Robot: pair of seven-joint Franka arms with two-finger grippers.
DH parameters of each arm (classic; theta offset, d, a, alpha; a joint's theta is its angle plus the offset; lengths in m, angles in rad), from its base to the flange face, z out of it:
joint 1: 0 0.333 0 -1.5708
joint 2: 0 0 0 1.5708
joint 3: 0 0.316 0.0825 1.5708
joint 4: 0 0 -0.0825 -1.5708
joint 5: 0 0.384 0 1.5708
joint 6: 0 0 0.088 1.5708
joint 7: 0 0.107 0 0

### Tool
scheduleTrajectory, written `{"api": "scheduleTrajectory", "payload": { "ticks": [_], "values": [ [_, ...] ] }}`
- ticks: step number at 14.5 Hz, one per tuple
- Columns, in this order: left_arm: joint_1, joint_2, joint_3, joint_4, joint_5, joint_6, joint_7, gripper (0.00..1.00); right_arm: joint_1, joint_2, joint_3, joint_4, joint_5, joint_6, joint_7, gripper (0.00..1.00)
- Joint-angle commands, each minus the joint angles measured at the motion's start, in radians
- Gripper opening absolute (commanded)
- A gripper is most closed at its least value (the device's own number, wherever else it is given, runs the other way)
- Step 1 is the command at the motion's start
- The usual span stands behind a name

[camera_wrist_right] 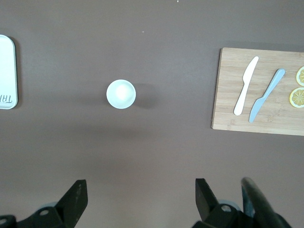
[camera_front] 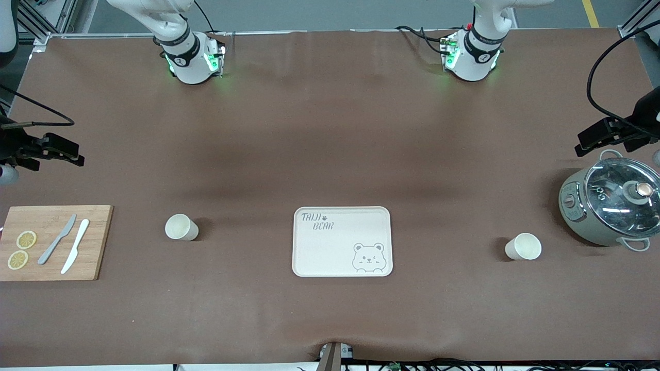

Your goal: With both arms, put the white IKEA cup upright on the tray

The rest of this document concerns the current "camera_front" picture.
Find white plastic cup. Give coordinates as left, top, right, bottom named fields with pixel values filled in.
left=505, top=233, right=542, bottom=261
left=165, top=214, right=200, bottom=241

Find white tray with bear print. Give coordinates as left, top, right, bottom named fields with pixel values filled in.
left=292, top=206, right=393, bottom=278

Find glass pot lid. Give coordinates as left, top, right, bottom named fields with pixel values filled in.
left=584, top=157, right=660, bottom=239

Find bamboo cutting board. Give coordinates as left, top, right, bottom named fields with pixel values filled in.
left=0, top=205, right=114, bottom=282

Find green electric cooking pot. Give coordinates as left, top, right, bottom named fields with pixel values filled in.
left=558, top=149, right=660, bottom=252

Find white plastic knife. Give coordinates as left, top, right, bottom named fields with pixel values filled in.
left=61, top=219, right=90, bottom=275

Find grey plastic knife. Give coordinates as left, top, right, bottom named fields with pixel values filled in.
left=38, top=214, right=77, bottom=265

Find brown table cover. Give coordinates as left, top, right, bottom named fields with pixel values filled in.
left=0, top=28, right=660, bottom=367

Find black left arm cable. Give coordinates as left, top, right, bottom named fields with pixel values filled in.
left=587, top=21, right=660, bottom=140

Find aluminium frame strut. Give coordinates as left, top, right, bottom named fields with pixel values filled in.
left=15, top=0, right=98, bottom=52
left=617, top=0, right=660, bottom=39

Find black right base cable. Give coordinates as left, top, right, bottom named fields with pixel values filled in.
left=192, top=0, right=227, bottom=39

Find black left base cables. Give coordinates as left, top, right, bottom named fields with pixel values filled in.
left=396, top=25, right=452, bottom=55

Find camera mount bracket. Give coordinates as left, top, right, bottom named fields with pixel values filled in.
left=317, top=341, right=355, bottom=371

